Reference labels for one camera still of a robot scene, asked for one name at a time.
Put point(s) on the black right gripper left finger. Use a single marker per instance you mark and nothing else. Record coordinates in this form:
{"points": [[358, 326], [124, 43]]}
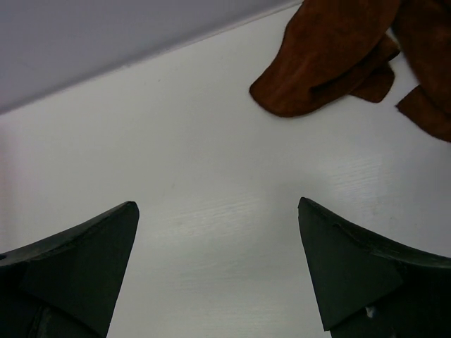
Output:
{"points": [[67, 285]]}

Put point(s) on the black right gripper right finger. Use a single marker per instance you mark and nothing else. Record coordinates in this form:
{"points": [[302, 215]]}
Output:
{"points": [[367, 285]]}

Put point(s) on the brown microfibre towel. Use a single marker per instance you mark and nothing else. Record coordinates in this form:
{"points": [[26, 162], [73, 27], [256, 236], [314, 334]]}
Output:
{"points": [[332, 49]]}

